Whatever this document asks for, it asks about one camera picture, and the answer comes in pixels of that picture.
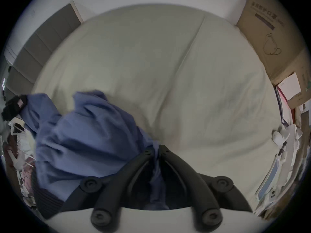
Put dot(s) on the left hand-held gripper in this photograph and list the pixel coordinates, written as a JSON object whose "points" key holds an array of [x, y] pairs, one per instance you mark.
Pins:
{"points": [[20, 136]]}

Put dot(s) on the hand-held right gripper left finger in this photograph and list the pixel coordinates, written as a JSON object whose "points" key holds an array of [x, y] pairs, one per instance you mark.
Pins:
{"points": [[114, 190]]}

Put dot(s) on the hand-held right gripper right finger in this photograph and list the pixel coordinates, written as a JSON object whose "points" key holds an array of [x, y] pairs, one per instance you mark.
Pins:
{"points": [[194, 190]]}

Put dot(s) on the blue shirt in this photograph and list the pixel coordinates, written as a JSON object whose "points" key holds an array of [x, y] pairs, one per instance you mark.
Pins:
{"points": [[92, 139]]}

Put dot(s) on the grey padded headboard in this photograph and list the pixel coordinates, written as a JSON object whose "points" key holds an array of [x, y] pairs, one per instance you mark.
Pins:
{"points": [[41, 45]]}

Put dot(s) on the small white rounded device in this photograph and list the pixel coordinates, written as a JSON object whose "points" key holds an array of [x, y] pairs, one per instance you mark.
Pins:
{"points": [[279, 137]]}

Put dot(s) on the white flat box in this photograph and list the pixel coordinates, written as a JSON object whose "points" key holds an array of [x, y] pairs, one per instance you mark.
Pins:
{"points": [[289, 86]]}

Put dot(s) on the large brown cardboard carton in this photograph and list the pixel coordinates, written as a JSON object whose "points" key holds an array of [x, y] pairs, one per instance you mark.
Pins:
{"points": [[272, 33]]}

